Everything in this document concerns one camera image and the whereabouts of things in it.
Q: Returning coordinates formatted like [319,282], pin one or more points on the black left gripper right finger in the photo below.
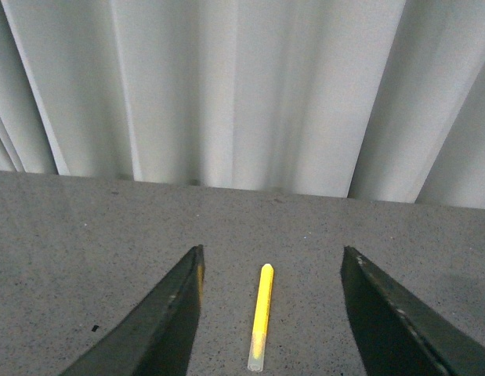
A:
[398,334]

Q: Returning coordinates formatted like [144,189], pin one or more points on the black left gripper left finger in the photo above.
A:
[157,336]

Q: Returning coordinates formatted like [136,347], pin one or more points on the yellow highlighter pen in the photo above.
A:
[261,319]

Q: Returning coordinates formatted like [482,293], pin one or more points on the white pleated curtain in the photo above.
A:
[374,100]

